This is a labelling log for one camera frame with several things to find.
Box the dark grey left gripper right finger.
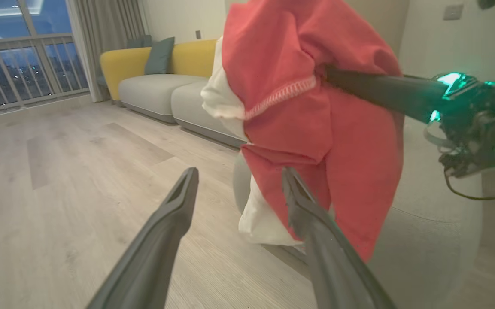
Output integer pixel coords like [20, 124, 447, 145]
[281, 167, 397, 309]

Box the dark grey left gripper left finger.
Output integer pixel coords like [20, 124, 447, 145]
[86, 167, 200, 309]

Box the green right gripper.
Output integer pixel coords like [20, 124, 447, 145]
[325, 67, 495, 177]

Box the red garment white lining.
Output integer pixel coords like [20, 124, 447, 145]
[200, 0, 406, 263]

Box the yellow and grey sofa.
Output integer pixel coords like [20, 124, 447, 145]
[97, 39, 250, 149]

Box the large grey-green cushion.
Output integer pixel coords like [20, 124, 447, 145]
[144, 36, 176, 76]

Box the small grey-green cushion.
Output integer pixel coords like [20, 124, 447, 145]
[126, 35, 153, 49]

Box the beige curtain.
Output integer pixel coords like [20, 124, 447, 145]
[66, 0, 146, 103]

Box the grey balcony railing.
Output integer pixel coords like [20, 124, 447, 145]
[0, 33, 90, 117]

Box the white wall switch plate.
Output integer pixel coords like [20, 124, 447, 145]
[443, 4, 465, 21]

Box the thin black right gripper cable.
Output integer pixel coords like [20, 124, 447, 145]
[443, 169, 495, 201]

